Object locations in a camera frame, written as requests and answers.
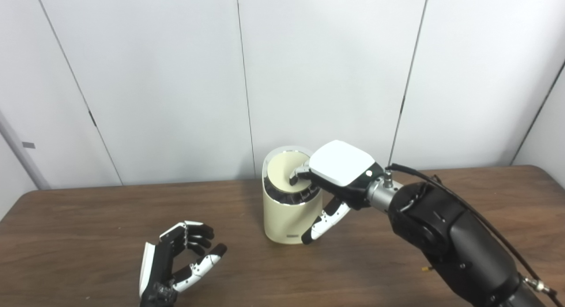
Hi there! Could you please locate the white and black right hand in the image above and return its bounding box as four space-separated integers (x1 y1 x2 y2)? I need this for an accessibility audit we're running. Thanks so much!
289 140 385 245

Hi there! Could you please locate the white and black left hand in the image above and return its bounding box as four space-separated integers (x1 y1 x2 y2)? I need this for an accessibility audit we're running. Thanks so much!
139 221 228 307

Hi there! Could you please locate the round cream bin lid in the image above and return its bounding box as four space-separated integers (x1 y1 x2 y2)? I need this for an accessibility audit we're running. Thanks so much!
267 152 312 193

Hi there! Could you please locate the black bin liner bag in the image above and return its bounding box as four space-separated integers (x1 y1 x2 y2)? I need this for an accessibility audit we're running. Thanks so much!
264 177 320 205

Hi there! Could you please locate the cream-colored cylindrical bin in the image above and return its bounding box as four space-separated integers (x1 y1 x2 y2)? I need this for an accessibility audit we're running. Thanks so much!
262 146 324 245

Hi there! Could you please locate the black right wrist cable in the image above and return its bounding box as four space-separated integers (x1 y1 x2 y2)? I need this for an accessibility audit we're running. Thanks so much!
385 163 565 307

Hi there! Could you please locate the grey wall corner post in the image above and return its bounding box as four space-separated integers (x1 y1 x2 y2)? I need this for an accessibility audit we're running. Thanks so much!
0 111 51 189

